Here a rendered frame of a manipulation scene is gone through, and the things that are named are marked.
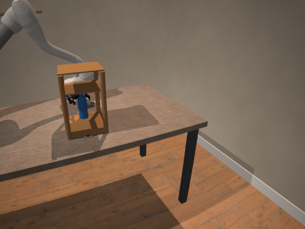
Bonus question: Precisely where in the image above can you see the brown wooden shelving unit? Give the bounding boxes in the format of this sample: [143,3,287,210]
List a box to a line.
[57,62,109,140]

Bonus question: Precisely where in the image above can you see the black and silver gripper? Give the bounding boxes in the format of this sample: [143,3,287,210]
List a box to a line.
[66,93,91,108]

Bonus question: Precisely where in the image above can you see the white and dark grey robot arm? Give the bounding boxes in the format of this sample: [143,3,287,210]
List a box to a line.
[0,0,94,83]

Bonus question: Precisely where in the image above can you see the blue bottle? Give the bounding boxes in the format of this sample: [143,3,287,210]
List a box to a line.
[77,94,88,119]

